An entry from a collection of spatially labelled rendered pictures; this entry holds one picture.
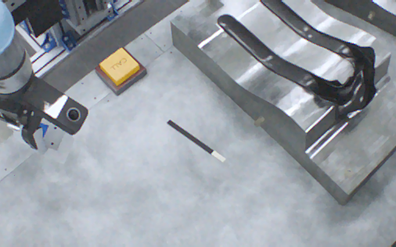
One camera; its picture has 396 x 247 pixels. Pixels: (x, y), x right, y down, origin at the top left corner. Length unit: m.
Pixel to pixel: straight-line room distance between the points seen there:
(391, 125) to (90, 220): 0.61
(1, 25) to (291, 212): 0.65
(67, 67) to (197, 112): 0.90
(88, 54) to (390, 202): 1.23
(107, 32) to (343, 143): 1.16
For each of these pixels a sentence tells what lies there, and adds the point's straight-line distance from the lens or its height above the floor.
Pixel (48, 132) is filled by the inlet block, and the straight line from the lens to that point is 1.09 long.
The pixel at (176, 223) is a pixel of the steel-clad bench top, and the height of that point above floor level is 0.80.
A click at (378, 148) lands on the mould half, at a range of 1.18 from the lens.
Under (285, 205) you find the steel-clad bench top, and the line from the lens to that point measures 1.17.
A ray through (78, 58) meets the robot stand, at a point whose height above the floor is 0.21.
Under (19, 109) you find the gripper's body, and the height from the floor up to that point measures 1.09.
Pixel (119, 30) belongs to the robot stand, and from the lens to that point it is 2.11.
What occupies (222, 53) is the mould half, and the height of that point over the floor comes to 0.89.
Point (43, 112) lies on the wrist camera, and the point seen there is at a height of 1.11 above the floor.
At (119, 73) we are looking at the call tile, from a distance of 1.26.
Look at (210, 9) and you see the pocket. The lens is 1.30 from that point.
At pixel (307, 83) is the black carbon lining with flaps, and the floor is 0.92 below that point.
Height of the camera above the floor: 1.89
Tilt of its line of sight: 62 degrees down
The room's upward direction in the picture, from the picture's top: 5 degrees counter-clockwise
